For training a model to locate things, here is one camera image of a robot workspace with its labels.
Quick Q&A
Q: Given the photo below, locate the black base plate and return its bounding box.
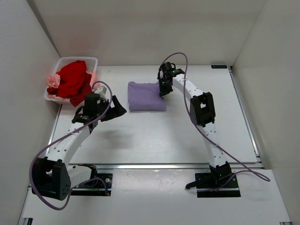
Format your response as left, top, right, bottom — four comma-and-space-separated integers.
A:
69, 164, 113, 196
185, 173, 241, 198

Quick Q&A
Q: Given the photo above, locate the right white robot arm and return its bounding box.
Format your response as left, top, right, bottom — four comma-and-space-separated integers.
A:
157, 62, 232, 189

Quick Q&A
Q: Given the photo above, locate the pink t-shirt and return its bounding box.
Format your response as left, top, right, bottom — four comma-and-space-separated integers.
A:
47, 72, 97, 99

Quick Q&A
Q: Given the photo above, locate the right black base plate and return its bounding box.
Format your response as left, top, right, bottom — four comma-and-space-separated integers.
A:
185, 173, 241, 198

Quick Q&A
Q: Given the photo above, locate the purple t-shirt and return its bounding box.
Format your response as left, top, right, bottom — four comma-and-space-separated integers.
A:
127, 82, 166, 112

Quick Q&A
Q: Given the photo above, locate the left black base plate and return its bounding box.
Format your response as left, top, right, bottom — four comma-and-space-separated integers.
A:
69, 164, 113, 196

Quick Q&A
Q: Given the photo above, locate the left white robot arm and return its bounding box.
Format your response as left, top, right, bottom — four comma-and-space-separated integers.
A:
29, 84, 127, 201

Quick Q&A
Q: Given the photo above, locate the white plastic basket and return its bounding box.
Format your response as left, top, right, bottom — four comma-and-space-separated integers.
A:
44, 56, 98, 105

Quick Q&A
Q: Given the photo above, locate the dark red t-shirt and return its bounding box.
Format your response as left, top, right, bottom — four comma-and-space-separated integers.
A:
44, 72, 96, 106

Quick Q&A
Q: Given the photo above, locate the aluminium rail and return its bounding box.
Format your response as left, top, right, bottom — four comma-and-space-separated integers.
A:
42, 146, 265, 171

